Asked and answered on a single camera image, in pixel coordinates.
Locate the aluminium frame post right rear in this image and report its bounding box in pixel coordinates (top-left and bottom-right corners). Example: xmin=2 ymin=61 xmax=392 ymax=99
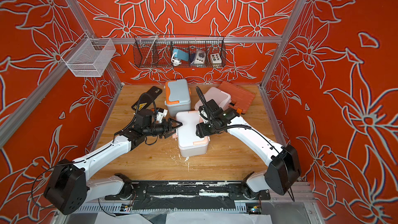
xmin=260 ymin=0 xmax=307 ymax=90

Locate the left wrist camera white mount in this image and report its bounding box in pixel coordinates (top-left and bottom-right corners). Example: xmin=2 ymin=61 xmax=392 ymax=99
xmin=156 ymin=108 xmax=168 ymax=123

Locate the blue device with white cable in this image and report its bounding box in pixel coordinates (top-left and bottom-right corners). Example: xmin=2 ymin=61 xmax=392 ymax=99
xmin=171 ymin=48 xmax=189 ymax=66

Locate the aluminium left side rail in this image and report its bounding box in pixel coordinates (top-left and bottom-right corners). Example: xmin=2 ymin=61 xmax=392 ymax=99
xmin=0 ymin=34 xmax=91 ymax=148

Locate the white round-dial device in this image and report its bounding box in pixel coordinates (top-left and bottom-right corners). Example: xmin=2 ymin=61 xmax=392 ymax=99
xmin=191 ymin=50 xmax=206 ymax=65

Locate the black tool case yellow label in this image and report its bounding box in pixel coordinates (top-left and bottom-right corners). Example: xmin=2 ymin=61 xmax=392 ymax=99
xmin=131 ymin=86 xmax=163 ymax=111

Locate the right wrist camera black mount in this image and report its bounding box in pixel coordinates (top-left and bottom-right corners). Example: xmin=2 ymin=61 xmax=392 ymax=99
xmin=199 ymin=100 xmax=240 ymax=130

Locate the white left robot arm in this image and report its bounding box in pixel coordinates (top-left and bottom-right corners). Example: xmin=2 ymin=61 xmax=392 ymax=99
xmin=44 ymin=107 xmax=183 ymax=215

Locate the aluminium frame post left rear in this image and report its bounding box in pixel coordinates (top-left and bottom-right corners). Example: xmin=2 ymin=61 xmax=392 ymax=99
xmin=51 ymin=0 xmax=123 ymax=88

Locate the black wire wall basket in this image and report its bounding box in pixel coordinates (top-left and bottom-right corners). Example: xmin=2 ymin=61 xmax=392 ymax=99
xmin=133 ymin=34 xmax=227 ymax=68

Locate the white wire mesh basket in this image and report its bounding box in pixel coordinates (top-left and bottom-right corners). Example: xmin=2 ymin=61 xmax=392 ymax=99
xmin=62 ymin=39 xmax=116 ymax=77

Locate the orange plastic tool case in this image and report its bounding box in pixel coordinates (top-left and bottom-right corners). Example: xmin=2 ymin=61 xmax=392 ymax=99
xmin=218 ymin=82 xmax=256 ymax=115

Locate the beige button box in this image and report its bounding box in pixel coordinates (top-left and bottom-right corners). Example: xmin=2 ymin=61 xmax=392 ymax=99
xmin=209 ymin=53 xmax=222 ymax=67

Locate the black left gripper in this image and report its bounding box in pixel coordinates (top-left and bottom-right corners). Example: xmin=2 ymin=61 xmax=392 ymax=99
xmin=143 ymin=118 xmax=183 ymax=139

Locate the grey first aid box orange handle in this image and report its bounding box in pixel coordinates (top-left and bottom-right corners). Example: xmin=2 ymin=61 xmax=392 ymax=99
xmin=165 ymin=79 xmax=191 ymax=117

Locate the aluminium frame post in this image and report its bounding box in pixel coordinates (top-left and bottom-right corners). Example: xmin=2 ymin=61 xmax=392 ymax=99
xmin=260 ymin=0 xmax=307 ymax=90
xmin=51 ymin=0 xmax=123 ymax=88

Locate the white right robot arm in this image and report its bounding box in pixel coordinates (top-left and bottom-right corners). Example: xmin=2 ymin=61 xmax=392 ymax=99
xmin=196 ymin=87 xmax=302 ymax=200

